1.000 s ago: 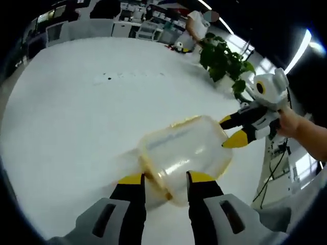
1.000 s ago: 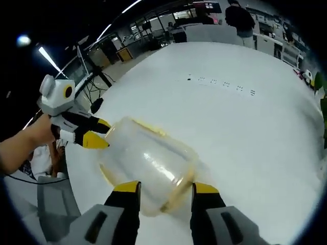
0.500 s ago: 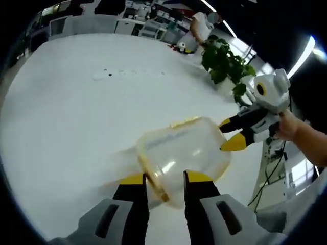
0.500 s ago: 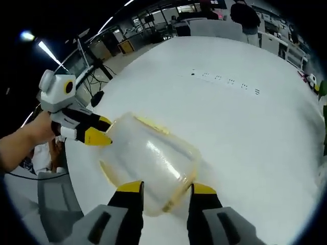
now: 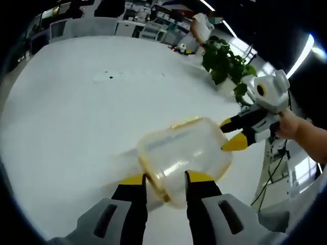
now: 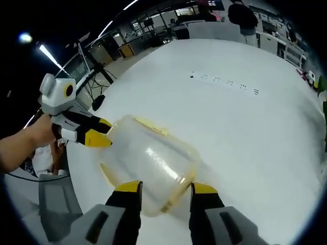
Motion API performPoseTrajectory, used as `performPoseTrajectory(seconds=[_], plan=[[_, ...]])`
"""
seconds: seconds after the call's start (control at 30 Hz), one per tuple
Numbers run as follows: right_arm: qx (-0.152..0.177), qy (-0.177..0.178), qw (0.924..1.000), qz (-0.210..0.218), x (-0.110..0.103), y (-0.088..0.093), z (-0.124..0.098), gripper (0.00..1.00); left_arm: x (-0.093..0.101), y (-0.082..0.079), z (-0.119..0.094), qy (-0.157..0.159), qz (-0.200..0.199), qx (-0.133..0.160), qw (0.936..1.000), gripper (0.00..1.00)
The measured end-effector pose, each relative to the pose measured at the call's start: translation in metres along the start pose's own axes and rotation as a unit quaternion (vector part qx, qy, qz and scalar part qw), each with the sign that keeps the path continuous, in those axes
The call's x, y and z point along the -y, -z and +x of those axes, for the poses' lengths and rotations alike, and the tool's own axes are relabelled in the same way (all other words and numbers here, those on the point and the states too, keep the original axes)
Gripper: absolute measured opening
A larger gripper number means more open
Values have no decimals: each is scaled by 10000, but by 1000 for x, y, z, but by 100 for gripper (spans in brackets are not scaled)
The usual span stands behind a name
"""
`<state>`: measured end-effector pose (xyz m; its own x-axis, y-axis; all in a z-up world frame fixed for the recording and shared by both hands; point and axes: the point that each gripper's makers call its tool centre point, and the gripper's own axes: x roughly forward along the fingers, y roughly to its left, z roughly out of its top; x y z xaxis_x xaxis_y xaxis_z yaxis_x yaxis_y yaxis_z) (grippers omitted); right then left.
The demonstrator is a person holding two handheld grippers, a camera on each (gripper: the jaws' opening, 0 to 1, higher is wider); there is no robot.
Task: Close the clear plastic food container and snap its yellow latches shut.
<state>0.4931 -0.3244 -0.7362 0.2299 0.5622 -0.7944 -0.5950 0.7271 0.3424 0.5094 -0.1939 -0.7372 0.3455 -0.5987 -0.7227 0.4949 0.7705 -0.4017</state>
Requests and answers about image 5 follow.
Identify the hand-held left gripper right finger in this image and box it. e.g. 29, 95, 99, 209
184, 170, 287, 245

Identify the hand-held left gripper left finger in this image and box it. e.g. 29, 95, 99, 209
48, 174, 149, 242

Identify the clear plastic food container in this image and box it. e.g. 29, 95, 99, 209
102, 116, 233, 212

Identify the person's right hand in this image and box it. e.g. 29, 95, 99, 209
272, 109, 302, 140

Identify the green potted plant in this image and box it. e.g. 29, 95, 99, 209
201, 35, 258, 104

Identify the white metal cart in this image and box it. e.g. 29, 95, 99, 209
140, 21, 168, 41

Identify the white desk unit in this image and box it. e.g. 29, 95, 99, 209
114, 20, 146, 39

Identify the white chair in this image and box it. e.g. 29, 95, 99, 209
48, 20, 69, 44

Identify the black cable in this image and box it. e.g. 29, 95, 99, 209
250, 137, 291, 212

